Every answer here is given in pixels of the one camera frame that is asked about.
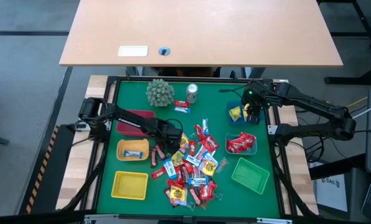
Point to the orange plastic bin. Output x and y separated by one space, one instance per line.
132 146

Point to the white PayDay candy bar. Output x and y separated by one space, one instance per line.
196 172
201 153

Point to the green plastic basket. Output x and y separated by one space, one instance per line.
251 175

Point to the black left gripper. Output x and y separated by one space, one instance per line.
170 133

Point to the dark blue plastic bin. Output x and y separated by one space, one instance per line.
230 104

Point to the pile of candy packets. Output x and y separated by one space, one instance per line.
241 208

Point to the yellow plastic basket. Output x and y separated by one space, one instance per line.
129 185

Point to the black floor plate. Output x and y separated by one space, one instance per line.
48 193

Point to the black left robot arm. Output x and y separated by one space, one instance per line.
132 119

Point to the light teal plastic bin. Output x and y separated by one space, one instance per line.
253 151

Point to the silver metal bracket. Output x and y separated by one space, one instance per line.
274 221
101 217

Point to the red KitKat candy bar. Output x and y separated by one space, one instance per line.
199 131
179 174
181 104
192 148
158 173
175 184
188 166

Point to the white rectangular desk plate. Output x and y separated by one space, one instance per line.
133 51

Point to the artificial green plant in pot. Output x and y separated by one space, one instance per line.
160 92

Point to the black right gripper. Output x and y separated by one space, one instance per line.
254 98

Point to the black metal table frame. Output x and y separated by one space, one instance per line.
204 80

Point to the light wooden desk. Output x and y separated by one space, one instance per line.
204 31

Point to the black desk frame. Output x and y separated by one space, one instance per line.
353 80

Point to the black desk leg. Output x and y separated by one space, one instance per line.
255 72
132 71

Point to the teal candy in clear wrapper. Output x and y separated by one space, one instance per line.
191 206
218 196

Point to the yellow Sour Patch candy pack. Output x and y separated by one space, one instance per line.
234 113
208 168
177 194
184 141
245 111

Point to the red plastic bin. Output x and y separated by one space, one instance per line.
126 130

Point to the yellow black hazard tape strip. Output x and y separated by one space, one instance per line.
40 169

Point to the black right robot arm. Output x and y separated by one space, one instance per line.
313 105

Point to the white red soda can box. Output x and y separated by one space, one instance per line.
192 93

